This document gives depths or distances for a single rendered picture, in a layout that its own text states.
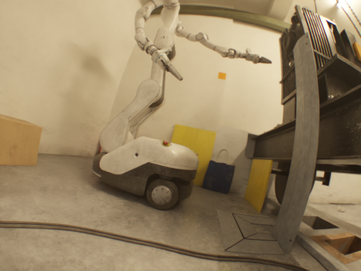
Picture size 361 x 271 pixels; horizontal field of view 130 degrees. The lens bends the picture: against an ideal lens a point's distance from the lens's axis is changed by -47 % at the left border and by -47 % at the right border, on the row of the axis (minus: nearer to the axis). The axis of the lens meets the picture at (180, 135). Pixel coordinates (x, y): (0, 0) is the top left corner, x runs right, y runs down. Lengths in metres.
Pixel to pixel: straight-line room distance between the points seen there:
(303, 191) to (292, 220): 0.13
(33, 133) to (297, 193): 1.43
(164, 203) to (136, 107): 0.60
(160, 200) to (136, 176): 0.17
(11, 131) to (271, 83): 2.60
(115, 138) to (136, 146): 0.26
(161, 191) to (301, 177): 0.66
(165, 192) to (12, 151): 0.93
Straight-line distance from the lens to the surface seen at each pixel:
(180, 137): 1.83
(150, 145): 0.80
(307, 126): 0.77
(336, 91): 0.96
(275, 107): 2.18
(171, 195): 0.83
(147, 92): 1.04
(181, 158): 0.81
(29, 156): 1.17
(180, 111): 1.92
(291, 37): 1.29
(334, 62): 0.92
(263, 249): 0.73
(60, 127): 1.72
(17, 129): 1.09
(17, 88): 1.45
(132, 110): 1.04
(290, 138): 1.19
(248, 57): 1.47
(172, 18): 1.50
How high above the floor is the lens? 0.33
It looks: 5 degrees up
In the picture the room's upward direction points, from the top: 13 degrees clockwise
